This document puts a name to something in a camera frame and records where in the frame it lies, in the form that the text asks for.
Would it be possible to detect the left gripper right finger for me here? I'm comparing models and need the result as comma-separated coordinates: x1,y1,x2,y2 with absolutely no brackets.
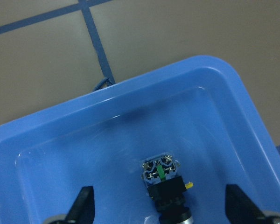
225,184,266,224

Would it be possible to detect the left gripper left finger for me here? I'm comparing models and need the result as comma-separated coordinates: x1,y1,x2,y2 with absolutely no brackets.
65,186,95,224

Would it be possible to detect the red emergency stop button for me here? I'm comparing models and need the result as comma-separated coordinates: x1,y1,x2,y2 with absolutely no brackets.
140,153,194,224

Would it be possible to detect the blue plastic tray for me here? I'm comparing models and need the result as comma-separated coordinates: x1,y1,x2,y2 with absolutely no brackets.
0,56,280,224

